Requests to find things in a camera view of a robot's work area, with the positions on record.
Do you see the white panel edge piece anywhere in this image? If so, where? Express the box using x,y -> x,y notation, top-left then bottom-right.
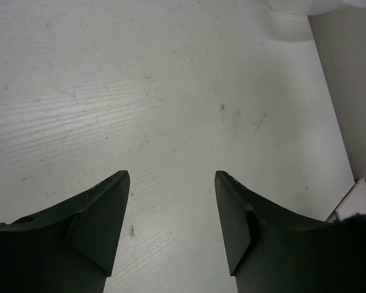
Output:
326,178 -> 366,223

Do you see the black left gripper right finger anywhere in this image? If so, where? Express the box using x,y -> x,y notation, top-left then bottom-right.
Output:
215,171 -> 366,292

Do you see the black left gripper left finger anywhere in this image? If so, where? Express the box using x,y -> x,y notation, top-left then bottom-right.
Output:
0,170 -> 130,292

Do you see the white tank top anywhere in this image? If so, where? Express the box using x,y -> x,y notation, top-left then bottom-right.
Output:
265,0 -> 366,42

